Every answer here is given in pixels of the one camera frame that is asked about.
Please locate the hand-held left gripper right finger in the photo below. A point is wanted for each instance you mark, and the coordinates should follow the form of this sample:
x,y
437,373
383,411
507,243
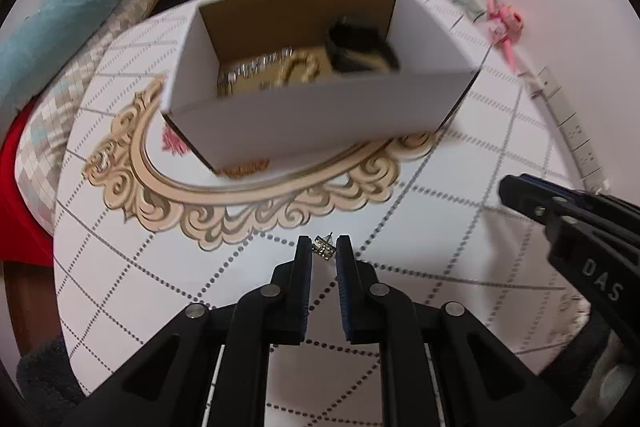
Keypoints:
x,y
345,287

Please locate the teal blanket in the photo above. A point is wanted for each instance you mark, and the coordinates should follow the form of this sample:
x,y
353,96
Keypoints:
x,y
65,12

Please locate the red bed sheet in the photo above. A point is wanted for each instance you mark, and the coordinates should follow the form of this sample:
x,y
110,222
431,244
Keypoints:
x,y
20,187

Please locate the small silver earring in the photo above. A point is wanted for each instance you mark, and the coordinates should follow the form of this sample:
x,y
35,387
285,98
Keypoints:
x,y
323,248

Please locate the white printed tablecloth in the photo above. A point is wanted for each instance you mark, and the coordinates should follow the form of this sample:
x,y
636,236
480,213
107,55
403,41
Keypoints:
x,y
450,187

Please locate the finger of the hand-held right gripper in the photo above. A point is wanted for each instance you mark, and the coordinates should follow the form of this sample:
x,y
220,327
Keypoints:
x,y
525,194

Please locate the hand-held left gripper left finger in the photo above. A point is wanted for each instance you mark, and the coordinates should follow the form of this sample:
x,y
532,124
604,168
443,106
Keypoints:
x,y
302,287

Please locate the cardboard box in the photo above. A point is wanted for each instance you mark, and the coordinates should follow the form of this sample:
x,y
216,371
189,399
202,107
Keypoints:
x,y
320,122

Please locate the pink plush toy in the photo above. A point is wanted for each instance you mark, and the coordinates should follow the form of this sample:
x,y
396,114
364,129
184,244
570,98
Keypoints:
x,y
507,19

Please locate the black smart band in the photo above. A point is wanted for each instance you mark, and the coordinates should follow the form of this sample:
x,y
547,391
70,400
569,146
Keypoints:
x,y
355,49

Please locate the dark fuzzy clothing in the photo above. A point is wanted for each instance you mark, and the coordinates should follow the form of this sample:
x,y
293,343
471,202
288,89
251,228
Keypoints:
x,y
47,377

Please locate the white power strip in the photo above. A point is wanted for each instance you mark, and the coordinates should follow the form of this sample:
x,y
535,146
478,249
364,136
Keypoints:
x,y
570,122

